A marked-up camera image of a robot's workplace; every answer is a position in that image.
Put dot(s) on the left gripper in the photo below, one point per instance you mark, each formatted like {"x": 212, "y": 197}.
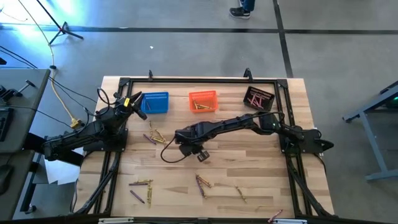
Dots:
{"x": 124, "y": 109}

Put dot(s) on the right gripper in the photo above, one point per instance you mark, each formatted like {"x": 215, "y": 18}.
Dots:
{"x": 189, "y": 137}

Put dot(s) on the blue plastic basket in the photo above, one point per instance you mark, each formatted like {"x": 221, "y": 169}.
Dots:
{"x": 158, "y": 105}

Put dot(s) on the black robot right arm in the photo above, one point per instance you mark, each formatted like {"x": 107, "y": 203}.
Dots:
{"x": 236, "y": 123}

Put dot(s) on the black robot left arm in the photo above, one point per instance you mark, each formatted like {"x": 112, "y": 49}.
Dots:
{"x": 87, "y": 132}

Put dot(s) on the orange plastic basket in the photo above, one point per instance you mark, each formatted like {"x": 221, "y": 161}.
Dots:
{"x": 211, "y": 96}

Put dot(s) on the black plastic basket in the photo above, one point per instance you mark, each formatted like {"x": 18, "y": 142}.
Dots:
{"x": 267, "y": 96}

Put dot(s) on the white paper sheet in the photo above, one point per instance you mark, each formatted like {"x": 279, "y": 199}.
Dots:
{"x": 59, "y": 174}

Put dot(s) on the black tripod stand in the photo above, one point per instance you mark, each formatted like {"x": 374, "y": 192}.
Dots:
{"x": 63, "y": 30}

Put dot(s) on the white metal plate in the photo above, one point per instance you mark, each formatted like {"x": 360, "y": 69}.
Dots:
{"x": 115, "y": 220}
{"x": 289, "y": 221}

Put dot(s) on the grey desk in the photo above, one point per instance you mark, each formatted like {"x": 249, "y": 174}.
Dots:
{"x": 28, "y": 124}

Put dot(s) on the black metal beam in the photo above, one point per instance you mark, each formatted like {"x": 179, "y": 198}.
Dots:
{"x": 32, "y": 143}

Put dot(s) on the black desk clamp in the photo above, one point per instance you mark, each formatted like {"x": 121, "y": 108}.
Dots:
{"x": 9, "y": 92}

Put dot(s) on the black keyboard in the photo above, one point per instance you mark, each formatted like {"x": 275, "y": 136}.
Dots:
{"x": 5, "y": 124}

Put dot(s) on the person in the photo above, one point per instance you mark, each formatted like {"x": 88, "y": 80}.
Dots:
{"x": 239, "y": 13}

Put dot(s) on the dark desk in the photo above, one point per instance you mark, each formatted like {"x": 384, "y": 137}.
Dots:
{"x": 21, "y": 186}

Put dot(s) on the black computer mouse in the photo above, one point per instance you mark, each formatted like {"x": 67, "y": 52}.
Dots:
{"x": 5, "y": 180}

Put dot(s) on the grey metal table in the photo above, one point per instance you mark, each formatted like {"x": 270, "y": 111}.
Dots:
{"x": 371, "y": 137}

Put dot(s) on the black metal table frame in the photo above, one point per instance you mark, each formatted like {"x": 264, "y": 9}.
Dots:
{"x": 180, "y": 80}

